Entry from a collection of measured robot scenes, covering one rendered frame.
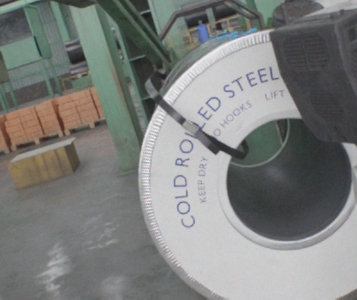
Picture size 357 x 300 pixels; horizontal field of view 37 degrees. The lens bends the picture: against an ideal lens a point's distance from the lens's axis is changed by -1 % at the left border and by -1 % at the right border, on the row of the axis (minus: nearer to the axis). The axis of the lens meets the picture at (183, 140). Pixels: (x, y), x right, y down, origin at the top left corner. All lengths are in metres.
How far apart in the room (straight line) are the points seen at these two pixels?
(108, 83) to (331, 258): 4.84
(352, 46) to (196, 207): 1.19
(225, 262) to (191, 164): 0.43
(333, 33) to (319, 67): 0.09
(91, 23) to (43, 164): 2.41
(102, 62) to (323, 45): 5.68
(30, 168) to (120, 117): 1.98
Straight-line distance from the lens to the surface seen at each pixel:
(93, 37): 6.73
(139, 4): 8.46
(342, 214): 2.26
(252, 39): 2.07
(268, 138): 4.68
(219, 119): 2.08
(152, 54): 3.29
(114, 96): 6.74
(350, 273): 2.37
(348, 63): 1.14
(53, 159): 8.06
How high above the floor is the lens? 1.44
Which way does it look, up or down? 11 degrees down
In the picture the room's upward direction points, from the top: 17 degrees counter-clockwise
